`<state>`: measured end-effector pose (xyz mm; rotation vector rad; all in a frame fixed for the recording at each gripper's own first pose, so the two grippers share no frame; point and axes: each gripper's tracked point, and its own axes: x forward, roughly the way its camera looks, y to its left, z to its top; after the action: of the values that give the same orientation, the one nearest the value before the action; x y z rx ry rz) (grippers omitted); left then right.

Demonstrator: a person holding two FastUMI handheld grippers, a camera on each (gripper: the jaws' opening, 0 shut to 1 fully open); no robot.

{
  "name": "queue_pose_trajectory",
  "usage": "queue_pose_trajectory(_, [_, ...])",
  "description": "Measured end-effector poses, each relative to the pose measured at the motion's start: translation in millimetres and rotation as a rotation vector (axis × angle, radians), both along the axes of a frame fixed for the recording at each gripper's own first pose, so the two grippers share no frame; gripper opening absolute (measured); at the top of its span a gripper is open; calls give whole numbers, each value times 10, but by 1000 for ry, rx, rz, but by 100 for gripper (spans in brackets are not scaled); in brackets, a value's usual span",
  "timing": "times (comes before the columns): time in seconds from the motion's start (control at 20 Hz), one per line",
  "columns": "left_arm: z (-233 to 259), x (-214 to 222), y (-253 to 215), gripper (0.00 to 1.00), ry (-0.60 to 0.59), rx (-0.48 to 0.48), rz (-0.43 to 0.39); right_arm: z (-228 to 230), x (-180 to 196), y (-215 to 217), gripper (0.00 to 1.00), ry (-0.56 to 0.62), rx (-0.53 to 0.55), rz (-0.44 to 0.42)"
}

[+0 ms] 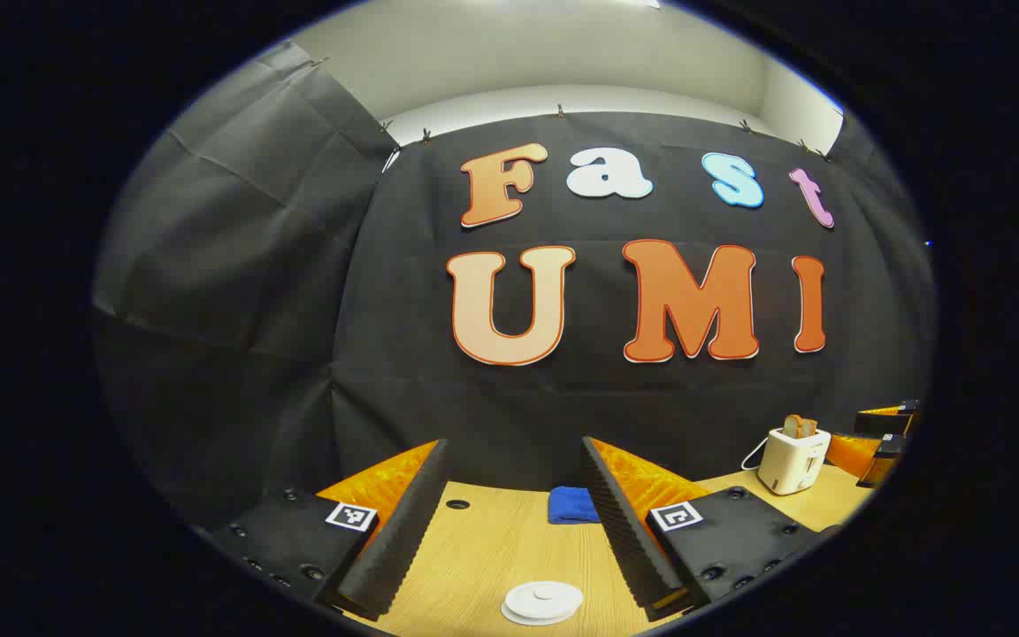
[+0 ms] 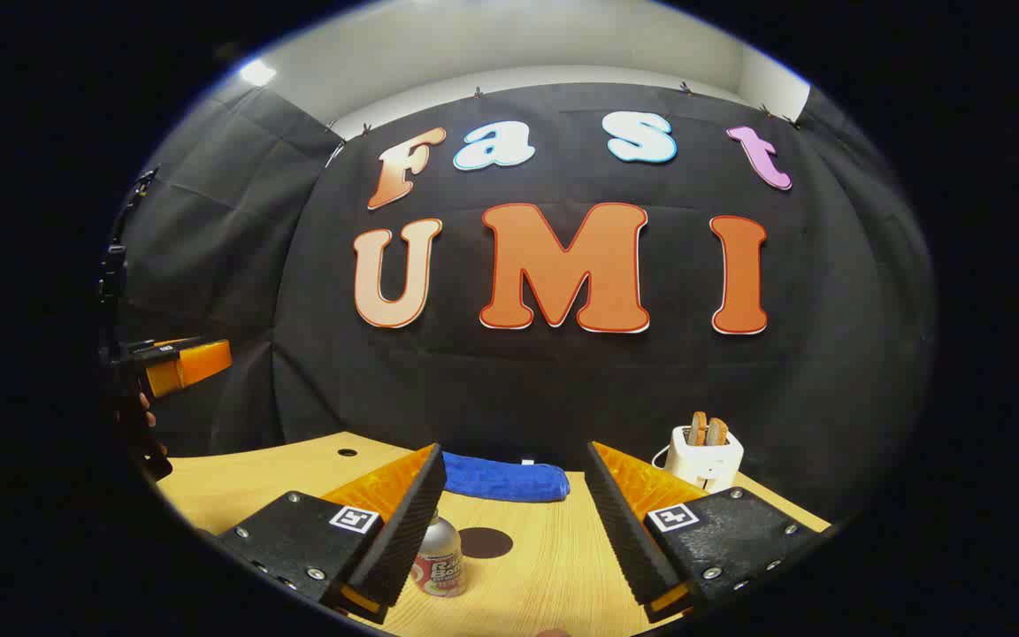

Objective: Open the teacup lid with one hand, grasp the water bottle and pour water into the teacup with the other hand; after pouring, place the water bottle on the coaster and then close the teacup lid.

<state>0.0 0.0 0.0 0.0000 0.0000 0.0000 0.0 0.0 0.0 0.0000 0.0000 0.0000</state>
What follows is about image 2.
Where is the black backdrop cloth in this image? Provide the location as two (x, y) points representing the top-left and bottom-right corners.
(271, 82), (937, 525)

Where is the white toaster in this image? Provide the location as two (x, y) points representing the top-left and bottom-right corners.
(664, 425), (745, 494)

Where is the blue towel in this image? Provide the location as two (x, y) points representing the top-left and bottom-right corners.
(441, 451), (571, 503)

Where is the round brown coaster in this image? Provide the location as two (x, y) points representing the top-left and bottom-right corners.
(459, 527), (514, 560)

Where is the dark grey side cloth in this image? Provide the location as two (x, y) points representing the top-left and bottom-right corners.
(116, 84), (344, 457)

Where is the black metal stand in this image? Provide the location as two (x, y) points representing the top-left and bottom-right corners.
(97, 166), (161, 309)

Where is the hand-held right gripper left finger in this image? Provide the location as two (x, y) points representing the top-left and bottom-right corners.
(213, 442), (448, 625)

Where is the silver water bottle red label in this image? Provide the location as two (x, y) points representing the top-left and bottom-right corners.
(410, 511), (466, 598)

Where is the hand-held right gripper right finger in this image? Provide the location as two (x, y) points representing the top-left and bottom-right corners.
(585, 441), (831, 623)

